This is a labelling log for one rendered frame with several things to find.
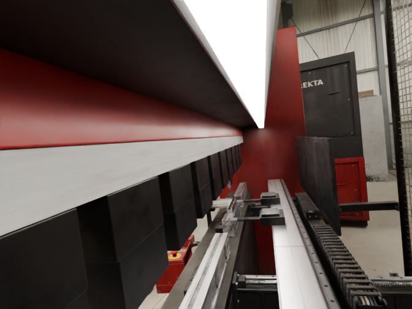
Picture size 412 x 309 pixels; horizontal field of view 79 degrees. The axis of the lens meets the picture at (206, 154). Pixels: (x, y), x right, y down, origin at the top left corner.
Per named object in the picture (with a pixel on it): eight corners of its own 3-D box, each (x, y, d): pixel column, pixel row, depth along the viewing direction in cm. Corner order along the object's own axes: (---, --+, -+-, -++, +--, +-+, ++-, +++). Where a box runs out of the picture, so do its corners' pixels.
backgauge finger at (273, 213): (230, 219, 126) (228, 209, 126) (283, 216, 120) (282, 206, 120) (227, 227, 114) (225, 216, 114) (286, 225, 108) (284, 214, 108)
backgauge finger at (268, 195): (236, 201, 159) (236, 193, 159) (279, 198, 153) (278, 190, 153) (235, 206, 148) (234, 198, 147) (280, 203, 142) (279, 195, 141)
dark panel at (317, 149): (300, 185, 221) (295, 136, 218) (302, 185, 220) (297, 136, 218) (336, 236, 111) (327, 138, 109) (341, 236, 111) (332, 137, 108)
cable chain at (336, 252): (313, 234, 92) (312, 224, 92) (330, 234, 91) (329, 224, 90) (356, 320, 50) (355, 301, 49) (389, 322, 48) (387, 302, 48)
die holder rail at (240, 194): (241, 192, 233) (240, 182, 233) (247, 192, 232) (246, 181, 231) (235, 207, 185) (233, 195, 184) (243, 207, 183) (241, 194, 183)
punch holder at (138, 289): (128, 264, 47) (116, 179, 47) (170, 264, 45) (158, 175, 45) (68, 322, 33) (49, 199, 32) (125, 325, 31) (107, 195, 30)
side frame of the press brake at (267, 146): (232, 266, 272) (206, 53, 260) (314, 266, 252) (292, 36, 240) (228, 279, 248) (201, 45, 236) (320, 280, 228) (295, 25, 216)
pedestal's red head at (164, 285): (167, 272, 144) (164, 242, 143) (194, 271, 142) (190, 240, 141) (156, 293, 125) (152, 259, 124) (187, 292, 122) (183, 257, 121)
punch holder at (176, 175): (167, 226, 67) (159, 165, 66) (198, 225, 65) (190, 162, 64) (141, 252, 52) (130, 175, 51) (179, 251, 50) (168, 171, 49)
